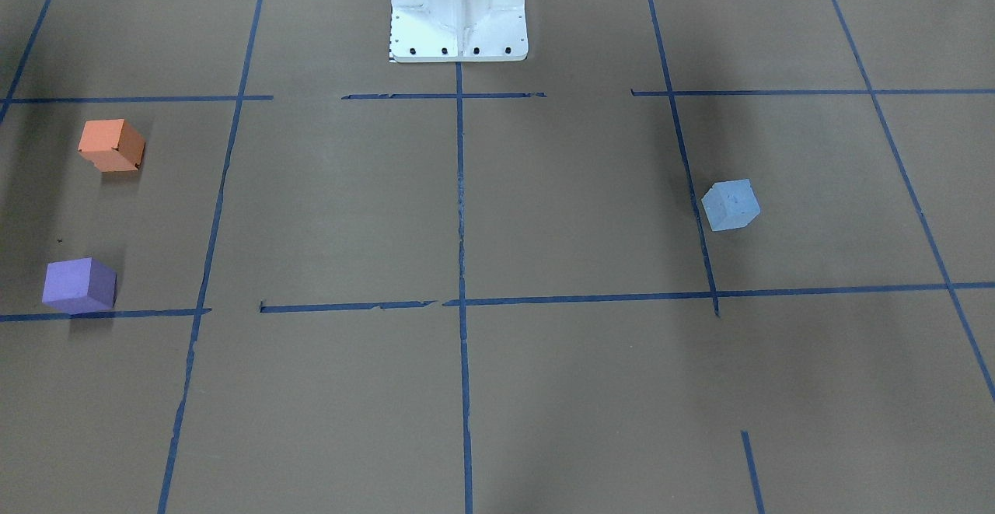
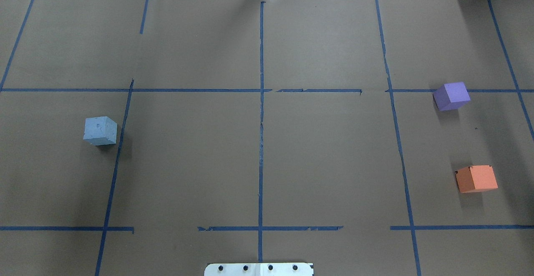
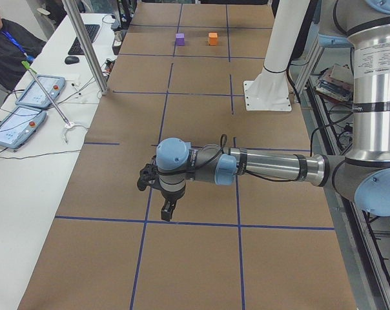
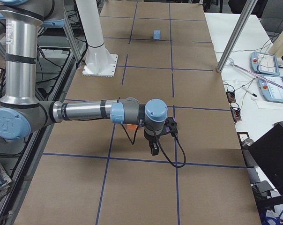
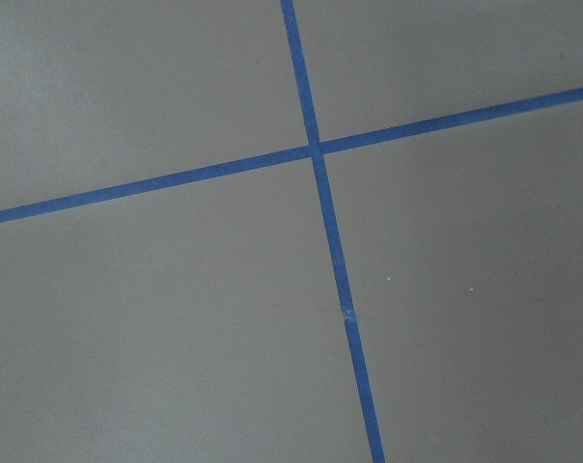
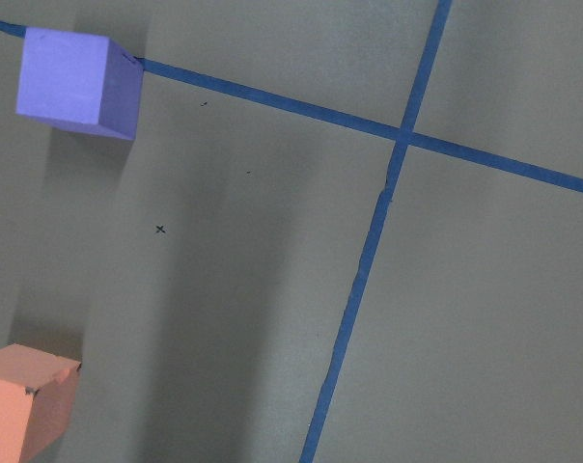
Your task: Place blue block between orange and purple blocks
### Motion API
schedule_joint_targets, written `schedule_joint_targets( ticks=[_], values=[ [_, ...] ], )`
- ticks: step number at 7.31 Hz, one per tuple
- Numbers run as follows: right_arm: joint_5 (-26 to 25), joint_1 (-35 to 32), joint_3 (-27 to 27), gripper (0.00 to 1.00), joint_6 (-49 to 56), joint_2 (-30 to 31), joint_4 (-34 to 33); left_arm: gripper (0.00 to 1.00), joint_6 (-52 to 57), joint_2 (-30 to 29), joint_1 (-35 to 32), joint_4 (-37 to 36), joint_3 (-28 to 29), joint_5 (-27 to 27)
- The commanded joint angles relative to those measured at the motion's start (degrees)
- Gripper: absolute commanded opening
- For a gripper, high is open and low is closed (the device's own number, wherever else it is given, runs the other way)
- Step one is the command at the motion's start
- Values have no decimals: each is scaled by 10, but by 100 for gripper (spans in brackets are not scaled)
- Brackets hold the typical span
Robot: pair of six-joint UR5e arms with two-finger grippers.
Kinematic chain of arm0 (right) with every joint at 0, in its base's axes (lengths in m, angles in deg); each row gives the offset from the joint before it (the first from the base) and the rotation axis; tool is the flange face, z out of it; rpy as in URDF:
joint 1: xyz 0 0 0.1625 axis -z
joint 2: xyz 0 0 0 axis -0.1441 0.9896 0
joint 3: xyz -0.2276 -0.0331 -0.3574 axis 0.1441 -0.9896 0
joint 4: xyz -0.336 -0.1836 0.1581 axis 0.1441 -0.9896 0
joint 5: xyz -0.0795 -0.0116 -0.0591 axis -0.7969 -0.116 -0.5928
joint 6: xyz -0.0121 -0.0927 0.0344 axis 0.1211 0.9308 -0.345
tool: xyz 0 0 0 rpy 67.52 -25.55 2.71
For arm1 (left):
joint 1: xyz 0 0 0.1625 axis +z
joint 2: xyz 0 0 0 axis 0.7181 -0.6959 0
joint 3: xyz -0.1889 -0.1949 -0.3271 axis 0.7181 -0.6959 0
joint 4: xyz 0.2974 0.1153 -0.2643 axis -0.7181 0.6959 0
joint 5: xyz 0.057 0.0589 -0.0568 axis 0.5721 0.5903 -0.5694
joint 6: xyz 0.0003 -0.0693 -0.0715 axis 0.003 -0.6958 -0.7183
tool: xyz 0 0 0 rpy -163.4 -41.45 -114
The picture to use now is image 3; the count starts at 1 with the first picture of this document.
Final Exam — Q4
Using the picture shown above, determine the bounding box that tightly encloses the lower teach pendant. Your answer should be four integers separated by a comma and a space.
0, 105, 47, 149

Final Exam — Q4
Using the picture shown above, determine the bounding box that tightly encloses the aluminium frame post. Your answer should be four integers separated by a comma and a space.
63, 0, 108, 95

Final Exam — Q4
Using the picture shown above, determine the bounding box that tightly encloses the upper teach pendant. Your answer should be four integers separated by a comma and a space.
15, 74, 66, 109

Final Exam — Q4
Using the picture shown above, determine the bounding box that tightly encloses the purple block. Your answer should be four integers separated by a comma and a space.
175, 33, 185, 46

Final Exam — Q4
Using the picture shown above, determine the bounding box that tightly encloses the metal grabber stick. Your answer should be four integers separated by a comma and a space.
21, 61, 88, 143

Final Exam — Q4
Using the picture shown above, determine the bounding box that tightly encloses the orange block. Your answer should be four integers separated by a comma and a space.
208, 32, 218, 46

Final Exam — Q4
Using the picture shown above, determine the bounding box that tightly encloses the black keyboard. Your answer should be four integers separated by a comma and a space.
67, 24, 101, 56

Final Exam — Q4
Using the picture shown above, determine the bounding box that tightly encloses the teach pendant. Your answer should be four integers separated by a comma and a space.
0, 105, 47, 149
15, 74, 66, 109

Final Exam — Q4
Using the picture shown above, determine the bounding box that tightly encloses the white pedestal column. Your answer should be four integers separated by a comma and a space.
243, 0, 310, 112

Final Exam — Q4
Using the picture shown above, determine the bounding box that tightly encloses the seated person in black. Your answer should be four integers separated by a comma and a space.
0, 16, 46, 90

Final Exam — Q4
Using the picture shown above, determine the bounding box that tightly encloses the black computer mouse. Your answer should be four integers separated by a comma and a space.
64, 56, 79, 65

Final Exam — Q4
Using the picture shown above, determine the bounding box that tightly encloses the stack of books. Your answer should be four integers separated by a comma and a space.
315, 64, 354, 101

